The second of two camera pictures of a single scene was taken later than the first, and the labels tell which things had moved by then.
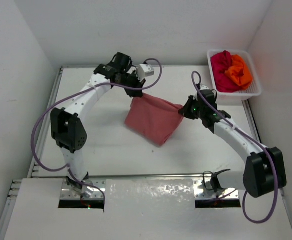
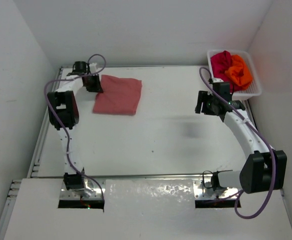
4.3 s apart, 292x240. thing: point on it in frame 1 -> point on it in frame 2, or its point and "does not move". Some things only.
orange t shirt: (239, 72) does not move
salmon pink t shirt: (153, 119) -> (119, 96)
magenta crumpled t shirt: (221, 62) does not move
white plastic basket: (253, 90) does not move
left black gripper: (133, 86) -> (93, 83)
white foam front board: (146, 209) does not move
